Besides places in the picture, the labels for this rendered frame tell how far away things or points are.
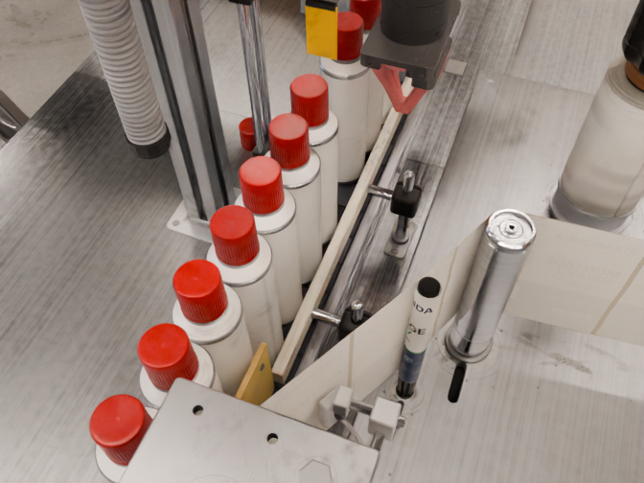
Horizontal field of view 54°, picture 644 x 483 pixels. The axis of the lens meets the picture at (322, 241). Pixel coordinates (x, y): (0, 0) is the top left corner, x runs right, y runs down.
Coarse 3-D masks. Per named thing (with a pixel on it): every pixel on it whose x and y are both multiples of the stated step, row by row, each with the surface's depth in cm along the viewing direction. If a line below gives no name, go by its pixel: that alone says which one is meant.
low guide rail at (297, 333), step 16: (384, 128) 75; (384, 144) 74; (368, 160) 72; (368, 176) 71; (352, 208) 68; (352, 224) 68; (336, 240) 65; (336, 256) 65; (320, 272) 63; (320, 288) 62; (304, 304) 61; (304, 320) 60; (288, 336) 59; (304, 336) 61; (288, 352) 58; (272, 368) 57; (288, 368) 58
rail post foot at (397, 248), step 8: (408, 224) 77; (392, 232) 76; (408, 232) 76; (392, 240) 76; (400, 240) 75; (408, 240) 76; (384, 248) 75; (392, 248) 75; (400, 248) 75; (392, 256) 74; (400, 256) 74
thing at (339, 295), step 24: (456, 24) 94; (408, 120) 81; (408, 144) 82; (384, 168) 76; (360, 240) 70; (360, 264) 72; (336, 288) 66; (336, 312) 67; (312, 336) 63; (312, 360) 62
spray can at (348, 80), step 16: (352, 16) 60; (352, 32) 59; (352, 48) 60; (320, 64) 63; (336, 64) 62; (352, 64) 62; (336, 80) 62; (352, 80) 62; (368, 80) 64; (336, 96) 64; (352, 96) 64; (368, 96) 66; (336, 112) 66; (352, 112) 65; (352, 128) 67; (352, 144) 69; (352, 160) 71; (352, 176) 74
